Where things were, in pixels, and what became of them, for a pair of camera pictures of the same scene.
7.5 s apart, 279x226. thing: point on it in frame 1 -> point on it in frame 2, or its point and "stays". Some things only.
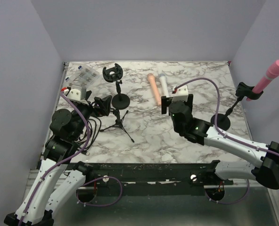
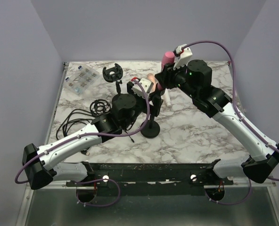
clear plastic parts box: [83, 76] stays
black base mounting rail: [158, 179] stays
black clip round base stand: [243, 90] -> [151, 129]
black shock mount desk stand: [120, 101] stays
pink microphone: [273, 72] -> [168, 58]
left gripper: [104, 106] -> [154, 109]
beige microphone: [151, 78] stays
